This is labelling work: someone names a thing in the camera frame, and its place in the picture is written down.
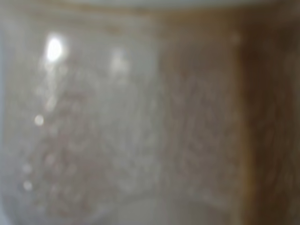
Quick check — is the translucent plastic drink bottle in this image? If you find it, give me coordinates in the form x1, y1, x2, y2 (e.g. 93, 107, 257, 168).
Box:
0, 0, 300, 225

